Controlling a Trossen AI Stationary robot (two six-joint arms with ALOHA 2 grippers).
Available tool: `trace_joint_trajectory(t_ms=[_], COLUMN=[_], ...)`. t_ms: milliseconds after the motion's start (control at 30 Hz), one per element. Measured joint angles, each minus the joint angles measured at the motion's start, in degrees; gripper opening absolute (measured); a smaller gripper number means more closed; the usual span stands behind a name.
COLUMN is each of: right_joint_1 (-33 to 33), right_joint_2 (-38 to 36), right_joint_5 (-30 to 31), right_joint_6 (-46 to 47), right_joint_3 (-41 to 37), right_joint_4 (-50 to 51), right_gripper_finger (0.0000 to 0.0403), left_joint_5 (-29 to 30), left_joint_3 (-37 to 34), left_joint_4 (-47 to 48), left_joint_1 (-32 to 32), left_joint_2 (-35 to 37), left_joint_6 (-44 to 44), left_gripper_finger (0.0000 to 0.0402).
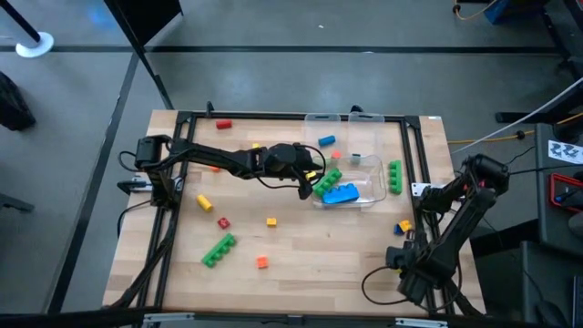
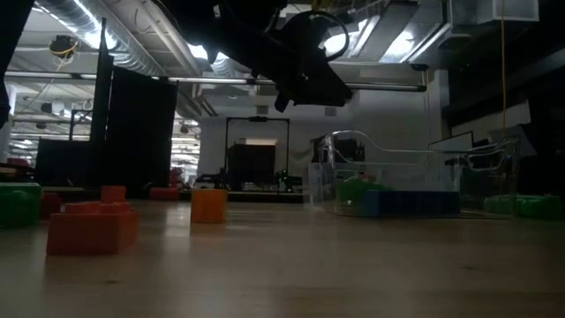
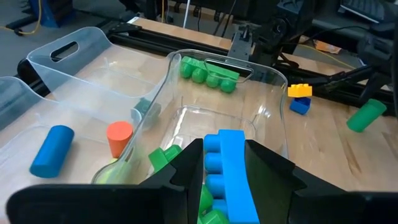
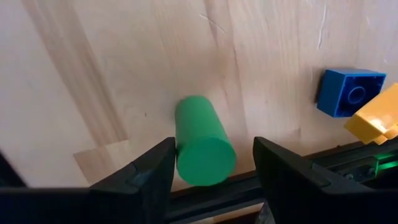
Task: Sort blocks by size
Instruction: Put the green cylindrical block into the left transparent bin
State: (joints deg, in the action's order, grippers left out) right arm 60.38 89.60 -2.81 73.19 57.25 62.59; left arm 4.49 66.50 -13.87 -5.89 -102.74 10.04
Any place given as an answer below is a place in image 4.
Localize small yellow building block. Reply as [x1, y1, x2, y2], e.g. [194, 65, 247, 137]
[343, 82, 398, 146]

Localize black aluminium table frame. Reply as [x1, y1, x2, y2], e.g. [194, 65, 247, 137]
[164, 139, 398, 224]

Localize small blue building block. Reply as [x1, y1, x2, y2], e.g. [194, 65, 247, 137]
[316, 68, 387, 119]

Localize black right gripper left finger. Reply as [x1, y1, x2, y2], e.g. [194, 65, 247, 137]
[0, 136, 177, 224]

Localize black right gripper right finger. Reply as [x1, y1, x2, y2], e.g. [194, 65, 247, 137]
[253, 136, 398, 224]

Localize green cylinder block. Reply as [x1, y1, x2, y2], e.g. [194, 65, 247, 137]
[174, 95, 237, 187]

